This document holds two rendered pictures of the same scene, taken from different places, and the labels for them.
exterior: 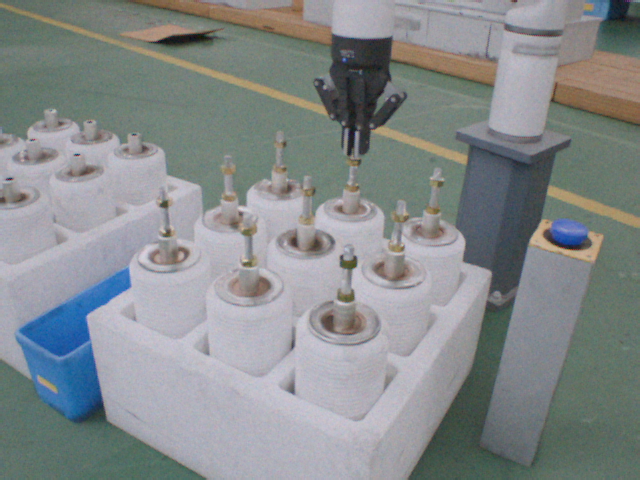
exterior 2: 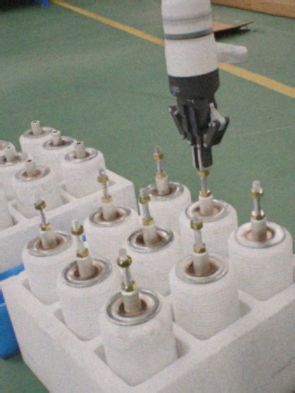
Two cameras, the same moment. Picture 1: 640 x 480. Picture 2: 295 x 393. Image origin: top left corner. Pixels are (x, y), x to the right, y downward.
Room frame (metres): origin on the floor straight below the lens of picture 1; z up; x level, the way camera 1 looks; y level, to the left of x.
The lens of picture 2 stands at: (-0.01, -0.35, 0.70)
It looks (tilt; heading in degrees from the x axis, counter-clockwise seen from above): 26 degrees down; 27
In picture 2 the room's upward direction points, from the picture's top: 9 degrees counter-clockwise
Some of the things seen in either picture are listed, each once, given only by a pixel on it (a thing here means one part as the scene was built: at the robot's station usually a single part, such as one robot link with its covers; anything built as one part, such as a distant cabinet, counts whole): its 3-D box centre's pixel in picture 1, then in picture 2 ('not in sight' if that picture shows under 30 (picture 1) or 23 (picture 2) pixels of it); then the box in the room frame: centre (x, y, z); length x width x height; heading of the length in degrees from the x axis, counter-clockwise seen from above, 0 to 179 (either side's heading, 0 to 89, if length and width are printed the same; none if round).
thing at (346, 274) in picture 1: (346, 279); (126, 275); (0.50, -0.04, 0.30); 0.01 x 0.01 x 0.08; 2
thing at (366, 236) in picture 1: (346, 265); (212, 256); (0.76, -0.05, 0.16); 0.10 x 0.10 x 0.18
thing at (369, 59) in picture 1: (360, 65); (195, 95); (0.76, -0.05, 0.45); 0.08 x 0.08 x 0.09
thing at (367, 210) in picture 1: (350, 209); (206, 210); (0.76, -0.05, 0.25); 0.08 x 0.08 x 0.01
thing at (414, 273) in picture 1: (393, 271); (201, 267); (0.60, -0.10, 0.25); 0.08 x 0.08 x 0.01
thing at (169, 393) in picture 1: (302, 346); (163, 320); (0.66, 0.01, 0.09); 0.39 x 0.39 x 0.18; 60
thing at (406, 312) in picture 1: (386, 334); (207, 319); (0.60, -0.10, 0.16); 0.10 x 0.10 x 0.18
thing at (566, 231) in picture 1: (568, 234); not in sight; (0.58, -0.28, 0.32); 0.04 x 0.04 x 0.02
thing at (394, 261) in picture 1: (394, 261); (200, 260); (0.60, -0.10, 0.26); 0.02 x 0.02 x 0.03
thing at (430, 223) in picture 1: (430, 223); (258, 227); (0.70, -0.15, 0.26); 0.02 x 0.02 x 0.03
